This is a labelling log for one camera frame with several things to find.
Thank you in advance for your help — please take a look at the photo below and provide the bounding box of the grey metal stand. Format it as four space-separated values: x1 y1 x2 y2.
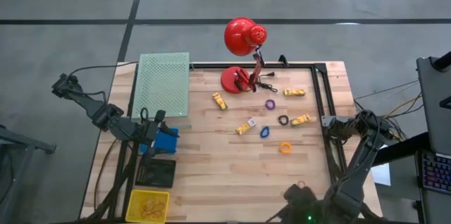
0 125 57 224

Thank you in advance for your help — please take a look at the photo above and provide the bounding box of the yellow floor cable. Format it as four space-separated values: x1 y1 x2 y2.
382 95 424 119

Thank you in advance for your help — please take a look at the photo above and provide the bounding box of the white paper sheet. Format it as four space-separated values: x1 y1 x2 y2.
371 162 392 187

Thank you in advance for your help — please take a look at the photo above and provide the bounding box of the grey laptop with lit keyboard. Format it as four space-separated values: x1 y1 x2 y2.
415 56 451 197

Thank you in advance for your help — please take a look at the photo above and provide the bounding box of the red desk lamp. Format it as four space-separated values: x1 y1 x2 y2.
220 17 268 94

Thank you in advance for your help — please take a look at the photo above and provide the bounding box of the brown cable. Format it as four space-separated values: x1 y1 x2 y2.
92 135 119 213

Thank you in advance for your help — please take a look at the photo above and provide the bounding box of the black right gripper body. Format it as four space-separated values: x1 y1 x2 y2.
283 184 319 214

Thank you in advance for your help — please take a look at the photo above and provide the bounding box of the black plastic basket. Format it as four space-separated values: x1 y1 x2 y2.
135 158 177 189

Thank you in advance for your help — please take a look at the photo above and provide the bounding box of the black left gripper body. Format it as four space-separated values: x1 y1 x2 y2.
140 109 168 158

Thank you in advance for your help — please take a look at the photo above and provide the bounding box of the orange spiral wrist coil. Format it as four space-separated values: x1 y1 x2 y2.
279 141 293 156

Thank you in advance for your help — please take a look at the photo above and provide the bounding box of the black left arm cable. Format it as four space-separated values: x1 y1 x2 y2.
66 61 140 80

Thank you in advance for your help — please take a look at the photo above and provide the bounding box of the green perforated metal shelf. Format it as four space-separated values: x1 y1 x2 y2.
130 52 190 118

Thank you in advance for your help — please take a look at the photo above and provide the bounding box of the yellow crayon pack white end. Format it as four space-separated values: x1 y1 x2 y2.
235 118 257 137

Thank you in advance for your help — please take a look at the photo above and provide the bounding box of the yellow plastic basket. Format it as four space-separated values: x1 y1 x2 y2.
125 189 171 224

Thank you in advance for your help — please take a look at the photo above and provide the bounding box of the black aluminium table frame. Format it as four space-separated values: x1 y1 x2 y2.
84 62 387 224

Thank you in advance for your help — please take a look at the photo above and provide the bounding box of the black lamp power cable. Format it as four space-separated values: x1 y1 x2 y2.
255 71 279 94

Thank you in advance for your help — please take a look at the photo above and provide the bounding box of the blue plastic basket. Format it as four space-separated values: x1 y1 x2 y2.
140 127 180 155

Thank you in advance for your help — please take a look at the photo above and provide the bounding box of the black desk edge bar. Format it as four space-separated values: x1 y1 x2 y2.
371 132 429 167

